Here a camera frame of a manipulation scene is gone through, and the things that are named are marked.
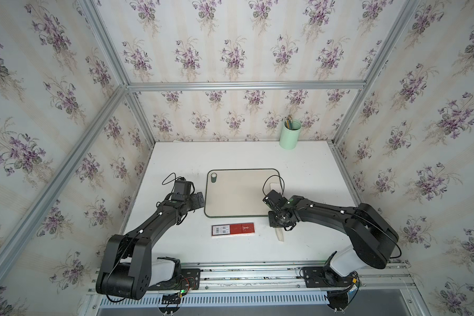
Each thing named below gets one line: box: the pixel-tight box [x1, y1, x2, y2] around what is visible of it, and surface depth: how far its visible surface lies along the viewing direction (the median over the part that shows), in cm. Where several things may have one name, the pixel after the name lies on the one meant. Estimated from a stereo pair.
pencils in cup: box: [284, 114, 293, 130], surface depth 113 cm
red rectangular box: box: [211, 222, 255, 237], surface depth 86 cm
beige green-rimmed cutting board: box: [204, 168, 281, 218], surface depth 98 cm
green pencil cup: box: [279, 119, 303, 150], surface depth 114 cm
